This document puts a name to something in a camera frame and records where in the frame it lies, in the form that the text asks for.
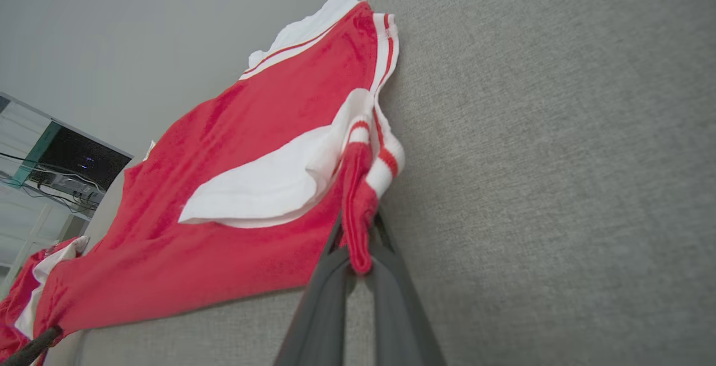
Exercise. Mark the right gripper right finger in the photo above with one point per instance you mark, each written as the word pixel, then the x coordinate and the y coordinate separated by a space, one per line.
pixel 400 321

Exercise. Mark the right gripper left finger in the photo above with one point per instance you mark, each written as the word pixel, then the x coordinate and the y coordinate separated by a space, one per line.
pixel 319 321

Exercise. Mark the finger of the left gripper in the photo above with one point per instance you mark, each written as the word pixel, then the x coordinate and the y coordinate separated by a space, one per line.
pixel 31 346

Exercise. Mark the red shorts white trim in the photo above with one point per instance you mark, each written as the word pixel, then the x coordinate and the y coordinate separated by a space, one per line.
pixel 14 299

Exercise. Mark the red jersey white striped cuffs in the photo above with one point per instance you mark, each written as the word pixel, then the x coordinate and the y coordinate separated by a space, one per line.
pixel 251 120

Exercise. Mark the grey electronic device box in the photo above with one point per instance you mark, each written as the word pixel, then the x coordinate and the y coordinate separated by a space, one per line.
pixel 67 186

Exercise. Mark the black monitor screen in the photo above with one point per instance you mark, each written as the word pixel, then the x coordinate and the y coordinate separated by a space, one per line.
pixel 84 159

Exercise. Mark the grey stand leg with caster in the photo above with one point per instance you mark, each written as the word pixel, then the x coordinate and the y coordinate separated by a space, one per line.
pixel 56 121

